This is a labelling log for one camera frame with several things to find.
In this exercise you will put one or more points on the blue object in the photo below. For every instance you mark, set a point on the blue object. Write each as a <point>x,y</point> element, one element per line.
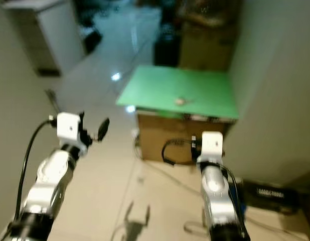
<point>234,193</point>

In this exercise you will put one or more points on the black bin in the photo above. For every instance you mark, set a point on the black bin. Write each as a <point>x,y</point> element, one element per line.
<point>166,50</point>

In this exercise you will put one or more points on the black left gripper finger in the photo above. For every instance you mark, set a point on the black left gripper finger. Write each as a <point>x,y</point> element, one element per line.
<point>104,128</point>

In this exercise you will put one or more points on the green flat board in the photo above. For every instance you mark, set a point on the green flat board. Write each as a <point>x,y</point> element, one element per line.
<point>180,84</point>

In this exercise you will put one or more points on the flat black box with print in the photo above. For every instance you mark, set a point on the flat black box with print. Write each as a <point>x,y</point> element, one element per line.
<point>273,195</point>

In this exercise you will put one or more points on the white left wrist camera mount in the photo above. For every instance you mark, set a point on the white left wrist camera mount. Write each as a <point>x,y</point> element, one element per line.
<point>68,125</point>

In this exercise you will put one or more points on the white cabinet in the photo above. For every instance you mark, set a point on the white cabinet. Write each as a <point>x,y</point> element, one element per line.
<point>59,35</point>

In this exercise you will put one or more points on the small black bag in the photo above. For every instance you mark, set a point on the small black bag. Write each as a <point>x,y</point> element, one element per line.
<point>92,41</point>

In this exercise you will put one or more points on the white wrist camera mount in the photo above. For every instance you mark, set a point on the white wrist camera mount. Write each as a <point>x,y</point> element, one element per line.
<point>211,145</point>
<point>68,125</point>

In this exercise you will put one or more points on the tall brown cardboard box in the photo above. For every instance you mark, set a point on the tall brown cardboard box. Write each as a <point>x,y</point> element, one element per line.
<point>206,47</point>

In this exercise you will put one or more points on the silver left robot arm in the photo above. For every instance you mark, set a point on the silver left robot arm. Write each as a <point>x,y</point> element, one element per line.
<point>50,178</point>

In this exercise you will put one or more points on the keys with white fluffy fob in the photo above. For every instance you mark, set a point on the keys with white fluffy fob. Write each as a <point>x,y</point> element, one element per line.
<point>180,101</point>

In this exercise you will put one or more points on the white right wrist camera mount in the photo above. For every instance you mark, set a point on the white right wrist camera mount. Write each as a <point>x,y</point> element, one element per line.
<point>211,145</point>

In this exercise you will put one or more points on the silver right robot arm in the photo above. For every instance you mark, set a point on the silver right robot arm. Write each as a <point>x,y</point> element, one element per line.
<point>217,196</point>

